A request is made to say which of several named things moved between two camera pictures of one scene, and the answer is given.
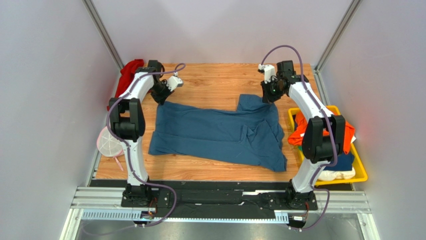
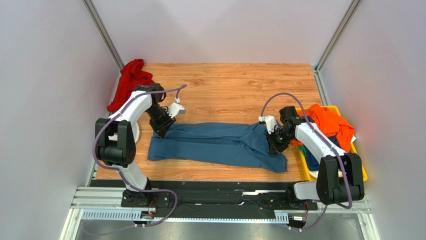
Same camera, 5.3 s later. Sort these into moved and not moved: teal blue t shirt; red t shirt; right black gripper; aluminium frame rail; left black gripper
Moved: right black gripper; left black gripper; teal blue t shirt
Not moved: red t shirt; aluminium frame rail
